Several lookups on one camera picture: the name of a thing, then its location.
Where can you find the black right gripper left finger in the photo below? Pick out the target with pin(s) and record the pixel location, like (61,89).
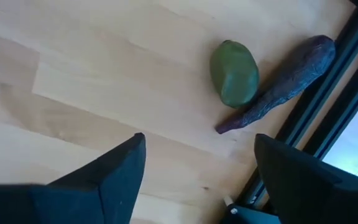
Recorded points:
(73,202)

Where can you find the purple sweet potato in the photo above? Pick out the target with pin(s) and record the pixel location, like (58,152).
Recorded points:
(306,65)

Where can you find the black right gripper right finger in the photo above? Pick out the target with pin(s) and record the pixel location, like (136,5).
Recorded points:
(315,199)

